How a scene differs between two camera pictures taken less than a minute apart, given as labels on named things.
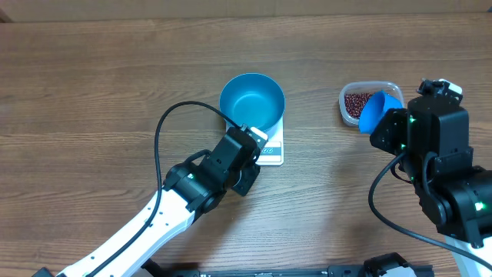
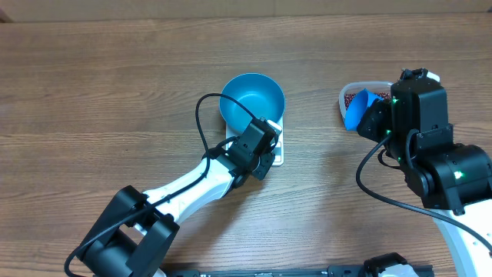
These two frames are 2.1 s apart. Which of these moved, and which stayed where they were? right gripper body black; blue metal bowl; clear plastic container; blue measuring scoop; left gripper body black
Moved: left gripper body black; blue measuring scoop; right gripper body black
Stayed: blue metal bowl; clear plastic container
